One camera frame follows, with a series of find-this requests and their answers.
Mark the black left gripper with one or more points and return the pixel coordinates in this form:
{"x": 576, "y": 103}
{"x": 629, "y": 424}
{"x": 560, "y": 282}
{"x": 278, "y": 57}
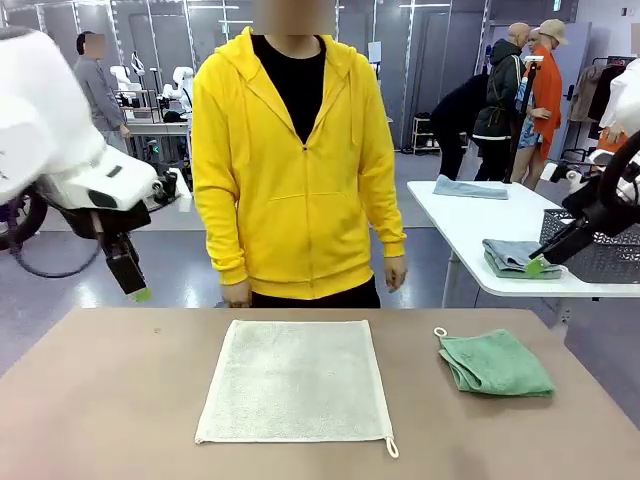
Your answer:
{"x": 120, "y": 225}

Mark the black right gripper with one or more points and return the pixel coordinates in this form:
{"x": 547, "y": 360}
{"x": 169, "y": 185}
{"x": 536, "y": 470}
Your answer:
{"x": 590, "y": 205}

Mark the green terry towel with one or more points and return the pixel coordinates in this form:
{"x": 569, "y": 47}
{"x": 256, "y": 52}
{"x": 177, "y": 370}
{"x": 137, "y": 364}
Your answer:
{"x": 495, "y": 365}

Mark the cream white terry towel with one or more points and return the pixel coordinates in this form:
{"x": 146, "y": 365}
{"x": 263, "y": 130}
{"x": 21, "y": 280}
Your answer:
{"x": 295, "y": 385}

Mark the person's left forearm yellow sleeve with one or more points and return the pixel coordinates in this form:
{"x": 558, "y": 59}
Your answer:
{"x": 387, "y": 215}

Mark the person's right forearm yellow sleeve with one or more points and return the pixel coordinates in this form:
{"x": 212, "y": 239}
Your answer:
{"x": 225, "y": 240}

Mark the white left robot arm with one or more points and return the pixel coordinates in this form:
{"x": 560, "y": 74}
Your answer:
{"x": 45, "y": 100}

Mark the grey plastic lattice basket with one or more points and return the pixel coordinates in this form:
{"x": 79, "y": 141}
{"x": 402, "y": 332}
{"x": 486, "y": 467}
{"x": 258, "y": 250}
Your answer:
{"x": 610, "y": 260}

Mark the person's right hand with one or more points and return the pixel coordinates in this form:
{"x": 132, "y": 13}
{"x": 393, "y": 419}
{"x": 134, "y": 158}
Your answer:
{"x": 236, "y": 296}

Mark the person's left hand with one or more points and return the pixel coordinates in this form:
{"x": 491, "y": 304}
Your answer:
{"x": 395, "y": 272}

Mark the grey-blue terry towel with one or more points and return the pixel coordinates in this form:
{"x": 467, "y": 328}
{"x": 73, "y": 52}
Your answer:
{"x": 505, "y": 255}

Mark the light blue towel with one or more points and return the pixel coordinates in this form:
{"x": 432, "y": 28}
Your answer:
{"x": 470, "y": 189}

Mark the white side table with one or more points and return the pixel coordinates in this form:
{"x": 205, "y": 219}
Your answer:
{"x": 450, "y": 225}

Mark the grey workbench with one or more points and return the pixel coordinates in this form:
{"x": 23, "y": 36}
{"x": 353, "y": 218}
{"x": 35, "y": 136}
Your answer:
{"x": 150, "y": 127}

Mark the mannequin in orange top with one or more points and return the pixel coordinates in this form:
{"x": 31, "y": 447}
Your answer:
{"x": 547, "y": 95}

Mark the clothes rack with coats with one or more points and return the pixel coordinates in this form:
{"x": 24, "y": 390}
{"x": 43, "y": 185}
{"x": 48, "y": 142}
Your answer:
{"x": 592, "y": 95}

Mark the mannequin in dark jacket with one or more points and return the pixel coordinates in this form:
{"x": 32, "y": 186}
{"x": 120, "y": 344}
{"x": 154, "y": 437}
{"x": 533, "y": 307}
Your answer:
{"x": 500, "y": 100}

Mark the mannequin with orange trousers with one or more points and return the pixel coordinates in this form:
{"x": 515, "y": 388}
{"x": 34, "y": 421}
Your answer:
{"x": 620, "y": 95}

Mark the person dressed in black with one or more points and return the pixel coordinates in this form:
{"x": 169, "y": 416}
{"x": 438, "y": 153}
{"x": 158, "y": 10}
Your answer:
{"x": 457, "y": 125}

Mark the white shoe rack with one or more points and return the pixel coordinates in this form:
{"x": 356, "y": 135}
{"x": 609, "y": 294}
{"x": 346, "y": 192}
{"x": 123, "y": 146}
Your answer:
{"x": 425, "y": 135}

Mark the person in grey shirt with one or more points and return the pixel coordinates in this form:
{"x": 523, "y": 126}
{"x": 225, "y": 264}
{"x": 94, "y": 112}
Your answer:
{"x": 97, "y": 95}

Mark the person in yellow hoodie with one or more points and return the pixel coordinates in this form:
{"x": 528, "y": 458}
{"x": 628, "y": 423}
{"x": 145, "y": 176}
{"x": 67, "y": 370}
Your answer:
{"x": 300, "y": 200}

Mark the black tripod with white head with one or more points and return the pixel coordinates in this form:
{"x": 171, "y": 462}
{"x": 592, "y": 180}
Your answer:
{"x": 533, "y": 59}

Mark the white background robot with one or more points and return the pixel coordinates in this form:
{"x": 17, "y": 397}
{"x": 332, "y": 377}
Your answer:
{"x": 180, "y": 85}
{"x": 125, "y": 75}

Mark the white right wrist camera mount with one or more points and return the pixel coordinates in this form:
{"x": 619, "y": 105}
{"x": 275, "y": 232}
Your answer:
{"x": 570, "y": 172}

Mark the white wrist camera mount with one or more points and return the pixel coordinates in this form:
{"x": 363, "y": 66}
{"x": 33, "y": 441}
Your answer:
{"x": 172, "y": 185}
{"x": 570, "y": 172}

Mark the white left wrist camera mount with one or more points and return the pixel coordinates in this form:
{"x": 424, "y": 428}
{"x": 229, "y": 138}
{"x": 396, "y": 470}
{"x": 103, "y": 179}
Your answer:
{"x": 172, "y": 185}

